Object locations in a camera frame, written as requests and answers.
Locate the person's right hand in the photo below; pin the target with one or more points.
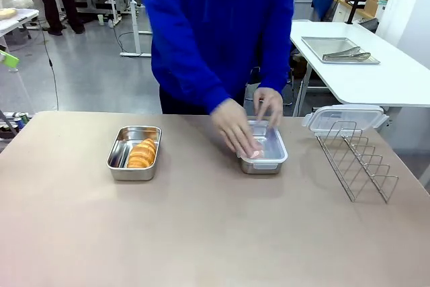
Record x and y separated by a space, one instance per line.
235 129

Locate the green drink can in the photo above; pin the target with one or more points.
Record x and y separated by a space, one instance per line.
25 119

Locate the white table with bread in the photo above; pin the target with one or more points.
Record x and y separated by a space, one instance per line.
16 19

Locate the person's left forearm blue sleeve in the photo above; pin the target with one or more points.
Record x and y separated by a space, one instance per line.
279 62

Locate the person in blue hoodie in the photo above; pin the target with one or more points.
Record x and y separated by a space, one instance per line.
208 25

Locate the clear plastic clip lid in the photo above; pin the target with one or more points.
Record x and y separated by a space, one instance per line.
275 149
346 114

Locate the steel tongs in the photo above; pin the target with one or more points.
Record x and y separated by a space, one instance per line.
347 55

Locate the golden croissant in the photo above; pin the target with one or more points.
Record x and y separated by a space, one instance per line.
142 154

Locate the white side table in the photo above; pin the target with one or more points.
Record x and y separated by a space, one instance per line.
369 82

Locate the metal baking tray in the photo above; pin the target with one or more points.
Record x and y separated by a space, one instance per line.
331 46

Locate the steel rectangular food container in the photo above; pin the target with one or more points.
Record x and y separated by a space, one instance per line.
262 168
117 162

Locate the person's left hand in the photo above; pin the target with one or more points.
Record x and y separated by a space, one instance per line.
270 102

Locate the person's right forearm blue sleeve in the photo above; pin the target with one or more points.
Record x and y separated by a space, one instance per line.
195 75

